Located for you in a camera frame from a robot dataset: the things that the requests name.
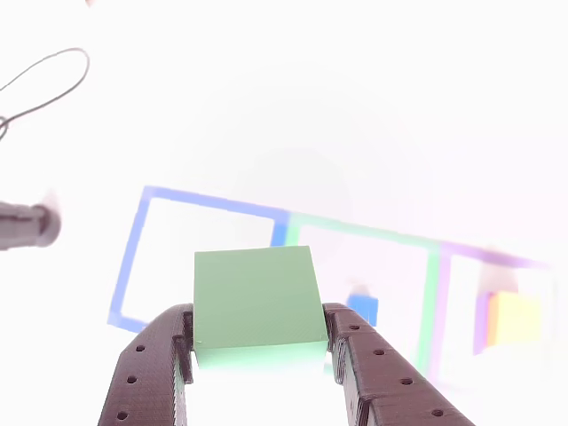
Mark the small blue cube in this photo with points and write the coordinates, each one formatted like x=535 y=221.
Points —
x=364 y=308

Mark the purple square block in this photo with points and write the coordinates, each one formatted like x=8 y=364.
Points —
x=480 y=324

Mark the green square block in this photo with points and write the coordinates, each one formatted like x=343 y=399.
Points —
x=255 y=297

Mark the orange square block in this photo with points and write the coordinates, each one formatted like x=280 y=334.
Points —
x=517 y=317

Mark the purple tape square outline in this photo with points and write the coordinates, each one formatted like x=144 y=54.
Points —
x=444 y=310

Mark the green tape square outline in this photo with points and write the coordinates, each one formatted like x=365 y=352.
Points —
x=432 y=302

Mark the blue tape square outline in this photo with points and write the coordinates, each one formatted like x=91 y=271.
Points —
x=131 y=253

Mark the wooden furniture leg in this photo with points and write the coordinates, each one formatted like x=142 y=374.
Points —
x=90 y=2

